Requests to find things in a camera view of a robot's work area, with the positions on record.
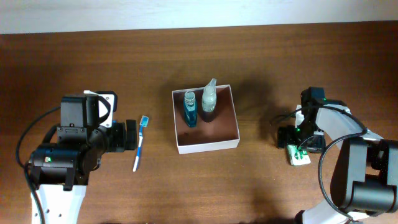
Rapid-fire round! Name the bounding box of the green Dettol soap box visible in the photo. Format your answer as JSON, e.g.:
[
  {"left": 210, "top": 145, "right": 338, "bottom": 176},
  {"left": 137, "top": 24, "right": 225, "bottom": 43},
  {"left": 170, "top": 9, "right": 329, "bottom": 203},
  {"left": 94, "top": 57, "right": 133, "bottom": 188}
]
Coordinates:
[{"left": 287, "top": 144, "right": 311, "bottom": 166}]

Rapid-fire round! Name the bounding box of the teal mouthwash bottle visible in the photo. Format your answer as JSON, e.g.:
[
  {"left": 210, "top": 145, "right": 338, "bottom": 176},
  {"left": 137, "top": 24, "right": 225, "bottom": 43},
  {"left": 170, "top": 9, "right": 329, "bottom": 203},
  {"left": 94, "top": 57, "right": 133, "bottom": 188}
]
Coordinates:
[{"left": 183, "top": 91, "right": 197, "bottom": 128}]

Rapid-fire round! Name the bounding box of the clear dark spray bottle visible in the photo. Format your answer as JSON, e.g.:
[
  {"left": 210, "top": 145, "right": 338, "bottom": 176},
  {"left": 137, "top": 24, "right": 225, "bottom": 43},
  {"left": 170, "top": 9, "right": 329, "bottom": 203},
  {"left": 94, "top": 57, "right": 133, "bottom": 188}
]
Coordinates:
[{"left": 201, "top": 78, "right": 217, "bottom": 123}]

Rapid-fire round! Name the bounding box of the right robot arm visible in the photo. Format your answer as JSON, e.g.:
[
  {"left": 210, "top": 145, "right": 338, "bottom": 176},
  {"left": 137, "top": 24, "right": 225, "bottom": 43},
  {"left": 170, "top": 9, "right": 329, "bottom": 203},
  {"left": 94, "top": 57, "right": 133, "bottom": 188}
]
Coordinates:
[{"left": 270, "top": 86, "right": 397, "bottom": 223}]

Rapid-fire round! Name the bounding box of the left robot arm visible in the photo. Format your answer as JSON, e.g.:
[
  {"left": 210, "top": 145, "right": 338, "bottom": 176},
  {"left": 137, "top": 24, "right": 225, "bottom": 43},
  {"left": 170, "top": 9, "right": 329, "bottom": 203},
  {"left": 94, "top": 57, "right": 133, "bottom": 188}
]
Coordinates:
[{"left": 27, "top": 119, "right": 137, "bottom": 223}]

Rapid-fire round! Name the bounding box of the blue white toothbrush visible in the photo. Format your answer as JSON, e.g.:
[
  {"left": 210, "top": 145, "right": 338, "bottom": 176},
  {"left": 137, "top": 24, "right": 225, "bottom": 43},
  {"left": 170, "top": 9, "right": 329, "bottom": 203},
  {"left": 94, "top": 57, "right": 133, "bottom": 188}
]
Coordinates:
[{"left": 133, "top": 115, "right": 149, "bottom": 172}]

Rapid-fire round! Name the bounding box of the white cardboard box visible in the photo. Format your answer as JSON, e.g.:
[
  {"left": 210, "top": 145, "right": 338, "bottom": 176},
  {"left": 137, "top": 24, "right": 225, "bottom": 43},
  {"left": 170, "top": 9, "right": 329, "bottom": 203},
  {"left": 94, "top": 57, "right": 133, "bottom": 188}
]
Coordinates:
[{"left": 172, "top": 85, "right": 240, "bottom": 154}]

